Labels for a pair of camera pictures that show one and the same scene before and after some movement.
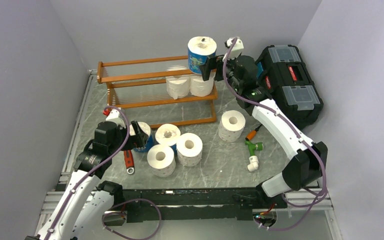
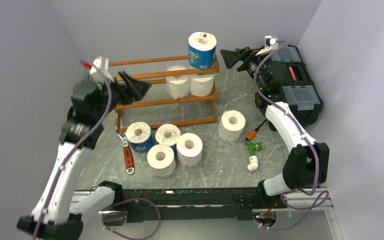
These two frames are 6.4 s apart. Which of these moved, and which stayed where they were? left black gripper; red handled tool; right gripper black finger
Moved: left black gripper; right gripper black finger
Stayed: red handled tool
